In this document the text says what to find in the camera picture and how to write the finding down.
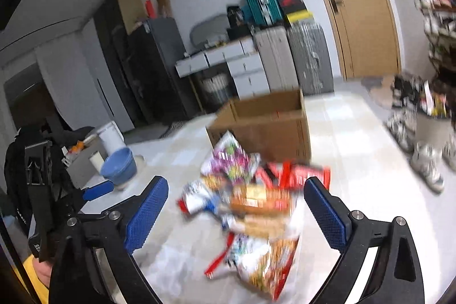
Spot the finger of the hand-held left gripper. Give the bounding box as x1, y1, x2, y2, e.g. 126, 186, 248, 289
25, 140, 54, 191
68, 180, 115, 210

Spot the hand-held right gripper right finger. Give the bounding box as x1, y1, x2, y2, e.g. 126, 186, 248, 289
304, 177, 426, 304

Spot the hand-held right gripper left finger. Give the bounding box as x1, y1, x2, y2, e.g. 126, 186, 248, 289
48, 176, 169, 304

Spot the pile of snack packets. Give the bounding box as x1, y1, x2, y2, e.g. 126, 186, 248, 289
178, 131, 332, 301

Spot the brown cardboard box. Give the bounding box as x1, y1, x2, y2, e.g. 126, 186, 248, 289
206, 88, 312, 164

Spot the purple grape snack bag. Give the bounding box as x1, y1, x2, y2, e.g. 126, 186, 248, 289
201, 131, 260, 183

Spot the person's left forearm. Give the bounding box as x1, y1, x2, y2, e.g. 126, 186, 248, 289
22, 256, 52, 304

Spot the blue plastic basin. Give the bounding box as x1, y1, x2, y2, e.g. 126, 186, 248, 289
101, 147, 138, 185

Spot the black backpack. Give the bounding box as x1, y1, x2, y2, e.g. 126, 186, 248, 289
3, 126, 95, 240

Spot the white bucket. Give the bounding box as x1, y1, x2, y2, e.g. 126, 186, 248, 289
98, 122, 125, 157

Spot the patterned floor rug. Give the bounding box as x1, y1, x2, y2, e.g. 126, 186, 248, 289
158, 121, 186, 139

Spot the checked tablecloth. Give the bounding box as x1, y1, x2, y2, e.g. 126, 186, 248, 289
80, 92, 456, 304

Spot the group of shoes on floor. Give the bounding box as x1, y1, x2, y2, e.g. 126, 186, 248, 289
386, 72, 456, 194

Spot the black cabinet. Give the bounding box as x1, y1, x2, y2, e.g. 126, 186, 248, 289
93, 0, 200, 128

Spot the round beige mat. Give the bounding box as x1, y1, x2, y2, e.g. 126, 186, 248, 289
363, 76, 397, 109

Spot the silver suitcase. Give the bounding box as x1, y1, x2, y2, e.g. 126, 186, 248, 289
287, 21, 335, 95

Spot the beige suitcase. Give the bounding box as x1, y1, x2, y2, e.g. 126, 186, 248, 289
254, 27, 299, 93

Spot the white desk with drawers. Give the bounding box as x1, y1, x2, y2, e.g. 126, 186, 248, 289
175, 37, 270, 100

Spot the flat brown cardboard sheet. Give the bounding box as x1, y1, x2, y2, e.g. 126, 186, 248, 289
116, 0, 146, 34

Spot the brown paper bag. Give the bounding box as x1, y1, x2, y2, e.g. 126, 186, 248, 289
157, 0, 172, 19

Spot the grey oval board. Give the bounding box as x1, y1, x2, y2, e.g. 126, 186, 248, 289
190, 15, 229, 44

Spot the yellow shoe box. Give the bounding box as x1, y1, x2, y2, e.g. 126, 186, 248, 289
285, 10, 315, 26

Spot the wooden shoe rack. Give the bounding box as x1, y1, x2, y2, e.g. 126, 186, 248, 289
415, 0, 456, 77

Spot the wooden door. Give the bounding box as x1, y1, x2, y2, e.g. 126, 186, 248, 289
294, 0, 401, 80

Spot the black bag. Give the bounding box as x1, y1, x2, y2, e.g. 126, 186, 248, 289
227, 6, 250, 38

